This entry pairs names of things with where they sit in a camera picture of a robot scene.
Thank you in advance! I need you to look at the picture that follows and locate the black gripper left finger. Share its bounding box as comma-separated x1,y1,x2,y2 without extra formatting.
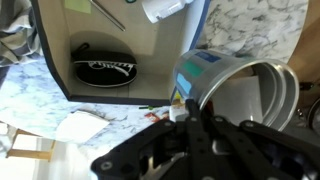
90,98,214,180

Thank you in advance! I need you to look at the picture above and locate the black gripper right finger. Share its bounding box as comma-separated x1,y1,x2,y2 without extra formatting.
209,114,320,180

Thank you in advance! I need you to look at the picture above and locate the silver metal cup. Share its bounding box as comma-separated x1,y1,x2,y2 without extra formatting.
172,48,300,132

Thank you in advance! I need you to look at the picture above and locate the blue open box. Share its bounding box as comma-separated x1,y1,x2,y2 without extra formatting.
30,0,212,107

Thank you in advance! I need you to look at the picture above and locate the small red packet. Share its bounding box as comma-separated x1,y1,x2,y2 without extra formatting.
144,111,170,122

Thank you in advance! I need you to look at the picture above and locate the white paper napkin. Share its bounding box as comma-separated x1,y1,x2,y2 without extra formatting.
54,110,111,145

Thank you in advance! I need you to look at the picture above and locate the black oval pouch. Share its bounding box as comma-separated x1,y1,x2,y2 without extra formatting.
70,42,139,89

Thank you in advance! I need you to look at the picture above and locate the light wooden chair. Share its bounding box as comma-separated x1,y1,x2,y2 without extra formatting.
5,128,57,163

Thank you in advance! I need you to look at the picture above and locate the white tube container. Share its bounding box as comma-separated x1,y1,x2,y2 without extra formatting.
141,0,196,25

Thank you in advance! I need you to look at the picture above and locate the thin metal rod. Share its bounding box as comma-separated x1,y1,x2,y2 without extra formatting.
87,0,127,33

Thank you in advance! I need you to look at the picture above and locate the green sticky note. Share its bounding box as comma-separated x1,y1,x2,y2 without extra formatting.
63,0,92,15

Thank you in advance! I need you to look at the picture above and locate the striped grey cloth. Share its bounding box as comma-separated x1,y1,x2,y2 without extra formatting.
0,0,44,69

